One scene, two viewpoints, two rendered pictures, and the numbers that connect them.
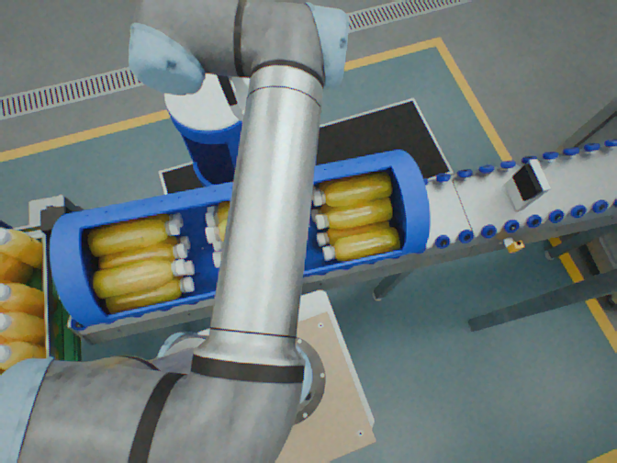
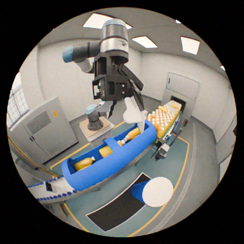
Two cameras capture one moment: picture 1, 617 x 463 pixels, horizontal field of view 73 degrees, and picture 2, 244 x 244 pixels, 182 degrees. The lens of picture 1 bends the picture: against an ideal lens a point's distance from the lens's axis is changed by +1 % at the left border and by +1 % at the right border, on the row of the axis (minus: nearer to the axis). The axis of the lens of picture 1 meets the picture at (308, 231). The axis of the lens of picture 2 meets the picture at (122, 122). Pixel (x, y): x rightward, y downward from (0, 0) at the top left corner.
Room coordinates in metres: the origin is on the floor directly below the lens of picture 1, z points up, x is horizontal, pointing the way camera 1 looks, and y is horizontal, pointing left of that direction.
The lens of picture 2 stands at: (0.65, 0.11, 1.66)
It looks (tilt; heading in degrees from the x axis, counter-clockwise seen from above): 38 degrees down; 161
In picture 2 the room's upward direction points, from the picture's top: straight up
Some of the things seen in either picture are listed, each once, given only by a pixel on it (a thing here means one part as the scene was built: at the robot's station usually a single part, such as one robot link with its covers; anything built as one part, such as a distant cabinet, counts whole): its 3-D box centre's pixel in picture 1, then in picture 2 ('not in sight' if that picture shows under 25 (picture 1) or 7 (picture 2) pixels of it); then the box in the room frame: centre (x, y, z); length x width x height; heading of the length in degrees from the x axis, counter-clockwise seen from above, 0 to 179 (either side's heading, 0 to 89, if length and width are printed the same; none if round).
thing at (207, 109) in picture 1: (209, 93); (159, 191); (0.83, 0.36, 1.03); 0.28 x 0.28 x 0.01
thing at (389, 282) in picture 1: (391, 281); not in sight; (0.48, -0.40, 0.31); 0.06 x 0.06 x 0.63; 20
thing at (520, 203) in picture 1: (523, 186); (50, 187); (0.64, -0.64, 1.00); 0.10 x 0.04 x 0.15; 20
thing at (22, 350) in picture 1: (25, 356); not in sight; (0.00, 0.68, 1.00); 0.07 x 0.07 x 0.19
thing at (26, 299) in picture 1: (25, 299); not in sight; (0.13, 0.72, 1.00); 0.07 x 0.07 x 0.19
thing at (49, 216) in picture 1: (61, 225); (160, 143); (0.36, 0.72, 0.95); 0.10 x 0.07 x 0.10; 20
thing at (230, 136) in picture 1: (229, 163); (144, 191); (0.83, 0.36, 0.59); 0.28 x 0.28 x 0.88
